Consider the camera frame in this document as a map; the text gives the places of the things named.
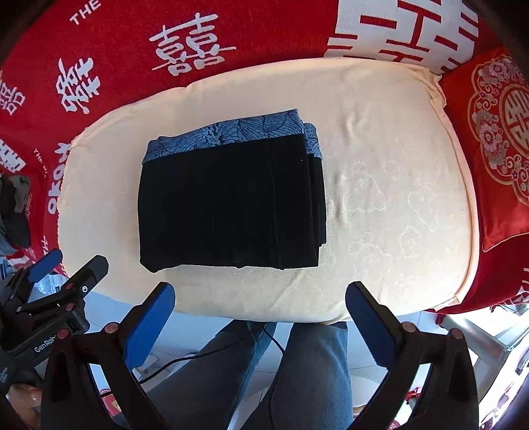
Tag black pants with blue waistband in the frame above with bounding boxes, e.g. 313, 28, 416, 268
138, 108, 327, 274

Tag black floor cable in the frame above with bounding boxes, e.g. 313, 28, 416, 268
136, 320, 277, 383

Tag person's leg in jeans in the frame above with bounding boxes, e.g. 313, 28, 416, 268
111, 320, 286, 430
244, 322, 356, 430

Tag person's left leg in jeans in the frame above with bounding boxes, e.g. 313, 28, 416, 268
111, 320, 286, 430

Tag person's left hand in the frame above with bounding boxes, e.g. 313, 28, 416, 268
5, 382, 44, 423

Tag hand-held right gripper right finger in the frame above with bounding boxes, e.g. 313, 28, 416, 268
345, 281, 480, 430

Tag pile of dark clothes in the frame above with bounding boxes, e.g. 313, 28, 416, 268
0, 174, 34, 257

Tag person's right leg in jeans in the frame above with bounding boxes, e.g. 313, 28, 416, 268
244, 322, 356, 430

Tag red ornamented pillow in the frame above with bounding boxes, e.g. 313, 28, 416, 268
438, 46, 529, 253

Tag red printed blanket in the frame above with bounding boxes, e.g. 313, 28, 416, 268
0, 0, 529, 319

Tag grey metal frame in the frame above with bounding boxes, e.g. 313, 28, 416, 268
438, 310, 529, 375

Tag cream cushion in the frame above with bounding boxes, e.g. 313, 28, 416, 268
56, 58, 474, 325

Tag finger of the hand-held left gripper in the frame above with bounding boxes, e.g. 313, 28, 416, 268
19, 255, 109, 321
0, 249, 63, 316

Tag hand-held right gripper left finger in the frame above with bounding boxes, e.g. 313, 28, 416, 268
40, 282, 176, 430

